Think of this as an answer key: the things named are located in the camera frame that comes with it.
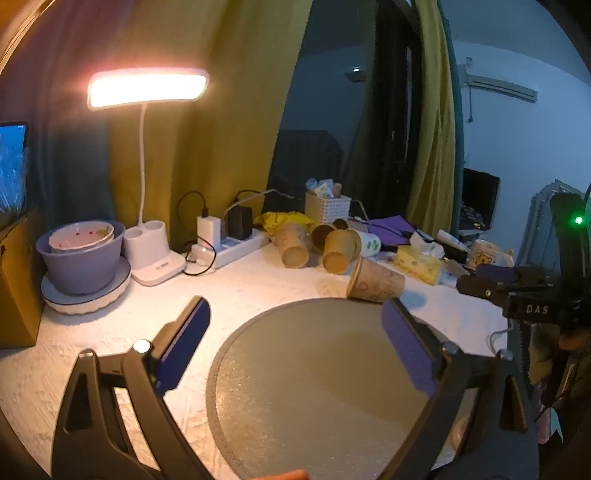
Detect white patterned bowl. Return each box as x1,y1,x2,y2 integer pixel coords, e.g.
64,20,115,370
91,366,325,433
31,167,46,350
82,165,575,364
48,220,115,254

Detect white blue-rimmed plate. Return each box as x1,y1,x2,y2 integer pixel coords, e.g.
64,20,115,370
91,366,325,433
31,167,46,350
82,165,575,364
41,256,133,316

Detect pink patterned paper cup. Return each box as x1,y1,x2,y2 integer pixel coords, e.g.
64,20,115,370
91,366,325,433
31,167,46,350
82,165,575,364
346,257,406,304

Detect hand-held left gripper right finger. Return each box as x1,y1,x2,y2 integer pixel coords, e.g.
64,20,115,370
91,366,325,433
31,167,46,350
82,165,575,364
381,298,529,480

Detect round grey mat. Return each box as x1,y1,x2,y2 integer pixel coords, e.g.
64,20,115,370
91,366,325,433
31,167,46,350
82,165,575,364
206,298,481,480

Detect yellow curtain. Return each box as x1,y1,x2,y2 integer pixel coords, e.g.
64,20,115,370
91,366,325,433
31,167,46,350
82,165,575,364
406,0,468,234
107,0,315,233

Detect blue lit screen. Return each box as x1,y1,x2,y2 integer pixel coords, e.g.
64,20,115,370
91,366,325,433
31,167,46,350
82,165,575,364
0,121,31,230

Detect white woven basket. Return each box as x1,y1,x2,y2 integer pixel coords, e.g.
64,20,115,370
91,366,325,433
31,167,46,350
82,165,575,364
305,191,353,226

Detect cardboard box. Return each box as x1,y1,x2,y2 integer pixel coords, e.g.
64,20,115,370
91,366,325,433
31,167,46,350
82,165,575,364
0,208,45,350

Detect black power adapter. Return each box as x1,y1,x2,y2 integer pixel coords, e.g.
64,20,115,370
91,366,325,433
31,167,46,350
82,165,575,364
226,205,254,240

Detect white charger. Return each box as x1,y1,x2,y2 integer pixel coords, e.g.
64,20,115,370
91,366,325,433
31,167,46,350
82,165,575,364
197,210,223,246

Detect yellow tissue box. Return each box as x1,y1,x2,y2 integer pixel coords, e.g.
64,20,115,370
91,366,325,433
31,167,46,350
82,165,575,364
394,231,447,286

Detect grey frames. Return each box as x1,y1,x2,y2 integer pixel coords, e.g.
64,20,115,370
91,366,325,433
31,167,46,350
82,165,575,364
530,179,566,266

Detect white power strip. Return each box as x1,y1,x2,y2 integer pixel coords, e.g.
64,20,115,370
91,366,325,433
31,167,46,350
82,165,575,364
185,228,271,269

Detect purple cloth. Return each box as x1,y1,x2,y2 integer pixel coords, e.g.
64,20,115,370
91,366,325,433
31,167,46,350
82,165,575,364
365,215,419,246

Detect dark glass door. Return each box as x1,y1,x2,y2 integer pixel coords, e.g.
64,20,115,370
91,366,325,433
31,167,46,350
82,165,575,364
270,0,423,222

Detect white desk lamp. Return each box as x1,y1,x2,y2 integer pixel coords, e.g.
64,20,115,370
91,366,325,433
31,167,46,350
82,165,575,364
87,67,212,287

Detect tan patterned paper cup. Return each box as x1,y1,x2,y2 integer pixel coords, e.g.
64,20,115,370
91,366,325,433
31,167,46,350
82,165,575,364
273,223,310,269

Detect yellow plastic bag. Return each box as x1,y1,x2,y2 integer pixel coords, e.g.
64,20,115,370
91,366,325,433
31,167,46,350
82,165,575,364
261,211,317,232

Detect thin white cable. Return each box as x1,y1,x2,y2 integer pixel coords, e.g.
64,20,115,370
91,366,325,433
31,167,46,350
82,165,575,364
488,324,509,357

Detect white air conditioner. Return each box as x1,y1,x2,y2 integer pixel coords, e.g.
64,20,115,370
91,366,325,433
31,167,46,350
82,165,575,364
464,73,539,104

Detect white yellow-print mug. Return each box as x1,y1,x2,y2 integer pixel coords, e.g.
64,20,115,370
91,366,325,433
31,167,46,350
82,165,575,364
468,239,515,269

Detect tubes in basket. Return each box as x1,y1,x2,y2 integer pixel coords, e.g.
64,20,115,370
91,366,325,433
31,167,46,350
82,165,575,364
307,177,343,199

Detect white green-print paper cup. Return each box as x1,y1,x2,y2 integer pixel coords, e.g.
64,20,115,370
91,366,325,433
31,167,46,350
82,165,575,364
358,231,382,258

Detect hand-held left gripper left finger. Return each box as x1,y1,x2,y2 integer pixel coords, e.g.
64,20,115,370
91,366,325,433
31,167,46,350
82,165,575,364
50,296,212,480

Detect black monitor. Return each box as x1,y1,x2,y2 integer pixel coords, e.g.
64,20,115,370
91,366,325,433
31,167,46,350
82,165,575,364
461,167,502,230

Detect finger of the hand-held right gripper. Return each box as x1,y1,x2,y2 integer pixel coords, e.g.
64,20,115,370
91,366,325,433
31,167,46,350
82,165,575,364
475,264,552,291
455,274,514,306

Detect purple bowl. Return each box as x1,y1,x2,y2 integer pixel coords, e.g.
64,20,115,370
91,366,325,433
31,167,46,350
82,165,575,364
36,220,126,296

